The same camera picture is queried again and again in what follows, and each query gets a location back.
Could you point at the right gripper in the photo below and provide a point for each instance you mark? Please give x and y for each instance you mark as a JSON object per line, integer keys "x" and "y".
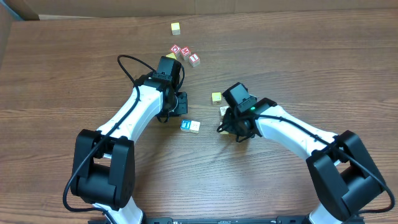
{"x": 226, "y": 125}

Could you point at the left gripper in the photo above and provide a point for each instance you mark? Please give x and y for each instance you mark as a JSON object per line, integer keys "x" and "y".
{"x": 181, "y": 104}

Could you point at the blue edged wooden block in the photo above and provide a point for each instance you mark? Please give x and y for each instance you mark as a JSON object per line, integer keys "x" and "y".
{"x": 185, "y": 125}

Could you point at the beige drawing wooden block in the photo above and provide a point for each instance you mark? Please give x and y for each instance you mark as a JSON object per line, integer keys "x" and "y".
{"x": 223, "y": 110}

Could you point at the beige picture wooden block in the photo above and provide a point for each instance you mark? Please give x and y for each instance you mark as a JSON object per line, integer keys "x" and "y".
{"x": 194, "y": 126}

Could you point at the yellow top wooden block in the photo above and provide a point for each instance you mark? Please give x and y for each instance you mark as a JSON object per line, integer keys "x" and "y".
{"x": 216, "y": 98}

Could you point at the yellow wooden block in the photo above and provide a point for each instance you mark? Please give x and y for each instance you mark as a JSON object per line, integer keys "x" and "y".
{"x": 175, "y": 28}
{"x": 216, "y": 98}

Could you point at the green letter B block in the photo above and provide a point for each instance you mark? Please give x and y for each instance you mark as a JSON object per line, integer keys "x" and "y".
{"x": 223, "y": 132}

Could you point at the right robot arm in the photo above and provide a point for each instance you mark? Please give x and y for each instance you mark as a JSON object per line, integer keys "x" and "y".
{"x": 344, "y": 175}

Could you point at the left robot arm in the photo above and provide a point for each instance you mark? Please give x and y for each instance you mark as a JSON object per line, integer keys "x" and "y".
{"x": 103, "y": 172}

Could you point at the yellow block near red blocks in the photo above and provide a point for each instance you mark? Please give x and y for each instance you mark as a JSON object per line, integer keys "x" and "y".
{"x": 171, "y": 55}

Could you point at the red letter I block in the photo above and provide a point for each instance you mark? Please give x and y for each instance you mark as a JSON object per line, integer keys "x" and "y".
{"x": 194, "y": 60}

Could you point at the red letter M block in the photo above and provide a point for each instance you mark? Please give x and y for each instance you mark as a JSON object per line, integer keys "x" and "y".
{"x": 185, "y": 53}

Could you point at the red letter O block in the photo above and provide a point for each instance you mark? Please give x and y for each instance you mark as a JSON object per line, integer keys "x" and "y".
{"x": 176, "y": 50}

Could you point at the far yellow wooden block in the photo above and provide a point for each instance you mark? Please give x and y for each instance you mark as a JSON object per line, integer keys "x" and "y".
{"x": 175, "y": 28}

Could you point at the cardboard box back edge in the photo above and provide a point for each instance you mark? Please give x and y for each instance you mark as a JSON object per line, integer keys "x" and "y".
{"x": 32, "y": 9}

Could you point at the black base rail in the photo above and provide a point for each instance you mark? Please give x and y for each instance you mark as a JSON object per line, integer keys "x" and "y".
{"x": 298, "y": 219}

